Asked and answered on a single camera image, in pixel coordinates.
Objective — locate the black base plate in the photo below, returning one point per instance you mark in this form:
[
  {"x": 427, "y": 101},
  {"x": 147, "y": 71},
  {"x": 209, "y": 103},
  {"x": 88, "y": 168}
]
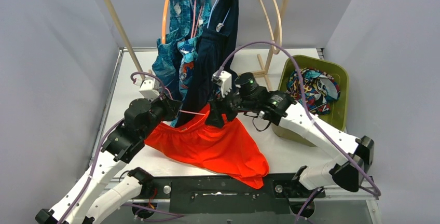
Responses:
[{"x": 224, "y": 195}]

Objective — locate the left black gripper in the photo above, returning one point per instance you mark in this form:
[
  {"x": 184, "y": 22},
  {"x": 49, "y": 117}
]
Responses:
[{"x": 170, "y": 105}]

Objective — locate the teal shark print shorts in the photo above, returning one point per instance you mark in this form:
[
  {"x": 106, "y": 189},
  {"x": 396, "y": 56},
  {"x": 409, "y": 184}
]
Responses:
[{"x": 169, "y": 57}]

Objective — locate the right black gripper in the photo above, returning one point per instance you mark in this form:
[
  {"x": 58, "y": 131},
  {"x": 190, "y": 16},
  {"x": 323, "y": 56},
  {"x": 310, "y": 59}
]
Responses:
[{"x": 219, "y": 106}]

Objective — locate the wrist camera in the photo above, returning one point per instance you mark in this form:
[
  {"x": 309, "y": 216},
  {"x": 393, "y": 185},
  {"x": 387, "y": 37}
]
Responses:
[
  {"x": 224, "y": 80},
  {"x": 148, "y": 88}
]

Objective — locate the wooden clothes rack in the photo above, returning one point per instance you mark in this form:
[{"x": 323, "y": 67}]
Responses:
[{"x": 275, "y": 26}]

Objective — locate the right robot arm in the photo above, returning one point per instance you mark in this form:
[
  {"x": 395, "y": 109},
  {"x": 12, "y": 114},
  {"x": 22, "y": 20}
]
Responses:
[{"x": 351, "y": 157}]

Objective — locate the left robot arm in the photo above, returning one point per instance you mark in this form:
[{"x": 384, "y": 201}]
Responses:
[{"x": 86, "y": 202}]

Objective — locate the orange shorts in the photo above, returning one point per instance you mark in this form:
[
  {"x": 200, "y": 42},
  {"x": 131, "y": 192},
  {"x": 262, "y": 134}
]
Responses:
[{"x": 229, "y": 150}]

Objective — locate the orange wooden hanger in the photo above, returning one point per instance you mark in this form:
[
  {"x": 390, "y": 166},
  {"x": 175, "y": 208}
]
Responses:
[{"x": 164, "y": 21}]

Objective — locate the light blue shark shorts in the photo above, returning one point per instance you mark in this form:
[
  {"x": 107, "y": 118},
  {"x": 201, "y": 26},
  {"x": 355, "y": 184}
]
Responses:
[{"x": 188, "y": 46}]

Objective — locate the comic print shorts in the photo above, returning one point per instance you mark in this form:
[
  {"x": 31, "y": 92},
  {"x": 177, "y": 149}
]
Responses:
[{"x": 320, "y": 90}]

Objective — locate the light blue hanger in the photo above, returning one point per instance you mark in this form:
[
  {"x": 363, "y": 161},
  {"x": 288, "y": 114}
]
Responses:
[{"x": 219, "y": 14}]

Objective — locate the aluminium frame rail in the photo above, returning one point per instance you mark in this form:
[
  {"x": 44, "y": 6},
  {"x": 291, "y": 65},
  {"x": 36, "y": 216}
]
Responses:
[{"x": 108, "y": 102}]

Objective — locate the light wooden hanger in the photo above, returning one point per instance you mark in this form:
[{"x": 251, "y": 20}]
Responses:
[{"x": 272, "y": 15}]

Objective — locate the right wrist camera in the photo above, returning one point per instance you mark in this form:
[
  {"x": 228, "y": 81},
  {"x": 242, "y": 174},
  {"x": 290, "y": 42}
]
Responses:
[{"x": 224, "y": 80}]

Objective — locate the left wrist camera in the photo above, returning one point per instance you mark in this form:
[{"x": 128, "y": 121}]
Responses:
[{"x": 148, "y": 88}]

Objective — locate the navy blue shorts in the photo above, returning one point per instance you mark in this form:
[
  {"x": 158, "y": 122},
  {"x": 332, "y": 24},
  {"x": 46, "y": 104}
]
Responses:
[{"x": 213, "y": 48}]

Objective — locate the pink wire hanger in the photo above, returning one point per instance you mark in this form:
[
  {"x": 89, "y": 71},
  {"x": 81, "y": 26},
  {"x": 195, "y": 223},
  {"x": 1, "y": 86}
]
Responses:
[{"x": 192, "y": 113}]

